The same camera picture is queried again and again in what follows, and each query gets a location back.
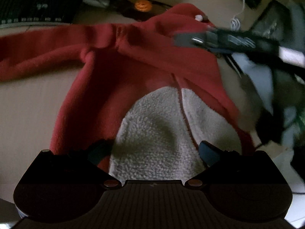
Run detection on red fleece jacket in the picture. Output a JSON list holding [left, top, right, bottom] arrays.
[[1, 4, 253, 181]]

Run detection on orange pumpkin toy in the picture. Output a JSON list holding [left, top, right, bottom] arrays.
[[134, 0, 153, 12]]

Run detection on black keyboard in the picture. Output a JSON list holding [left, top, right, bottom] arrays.
[[0, 0, 134, 27]]

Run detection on white charging cable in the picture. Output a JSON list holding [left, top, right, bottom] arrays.
[[230, 0, 250, 32]]

